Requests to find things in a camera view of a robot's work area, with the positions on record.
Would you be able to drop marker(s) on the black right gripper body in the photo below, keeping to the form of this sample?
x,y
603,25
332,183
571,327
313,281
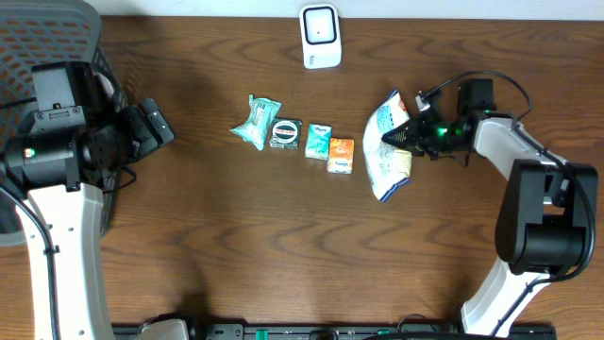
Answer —
x,y
437,133

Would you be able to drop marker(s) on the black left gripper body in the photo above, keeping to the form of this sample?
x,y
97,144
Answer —
x,y
134,132

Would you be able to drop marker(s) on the large white snack bag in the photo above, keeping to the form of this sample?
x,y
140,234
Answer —
x,y
388,167

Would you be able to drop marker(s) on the orange small snack packet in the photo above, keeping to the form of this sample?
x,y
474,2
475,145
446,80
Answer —
x,y
340,156

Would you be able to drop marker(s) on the small teal tissue pack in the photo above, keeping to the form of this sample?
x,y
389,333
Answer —
x,y
317,146

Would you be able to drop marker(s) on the teal snack packet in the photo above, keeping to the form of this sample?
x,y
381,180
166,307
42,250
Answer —
x,y
254,130

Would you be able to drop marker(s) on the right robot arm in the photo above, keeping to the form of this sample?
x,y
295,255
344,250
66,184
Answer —
x,y
546,228

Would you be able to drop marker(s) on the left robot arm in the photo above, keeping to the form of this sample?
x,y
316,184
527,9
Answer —
x,y
61,216

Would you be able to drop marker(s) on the white barcode scanner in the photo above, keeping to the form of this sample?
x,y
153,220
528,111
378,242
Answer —
x,y
320,36

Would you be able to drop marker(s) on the grey plastic mesh basket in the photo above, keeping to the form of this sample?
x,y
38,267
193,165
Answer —
x,y
55,76

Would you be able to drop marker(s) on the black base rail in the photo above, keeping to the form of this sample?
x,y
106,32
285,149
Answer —
x,y
343,332

